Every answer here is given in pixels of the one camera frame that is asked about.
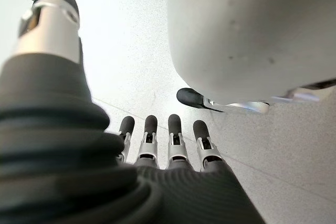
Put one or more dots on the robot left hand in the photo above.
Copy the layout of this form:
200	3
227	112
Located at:
52	142

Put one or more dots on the white robot leg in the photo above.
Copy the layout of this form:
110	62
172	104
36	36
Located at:
249	37

